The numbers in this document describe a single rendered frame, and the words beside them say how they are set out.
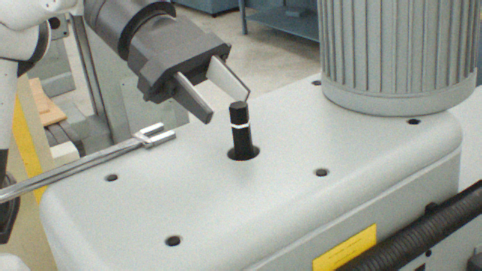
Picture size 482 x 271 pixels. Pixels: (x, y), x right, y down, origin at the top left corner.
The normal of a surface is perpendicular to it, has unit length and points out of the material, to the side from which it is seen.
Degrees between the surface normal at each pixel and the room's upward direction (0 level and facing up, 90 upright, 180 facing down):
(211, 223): 0
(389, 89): 90
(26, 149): 90
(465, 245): 90
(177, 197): 0
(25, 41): 97
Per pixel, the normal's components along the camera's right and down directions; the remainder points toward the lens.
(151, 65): -0.27, -0.16
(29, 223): 0.57, 0.33
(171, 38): 0.28, -0.64
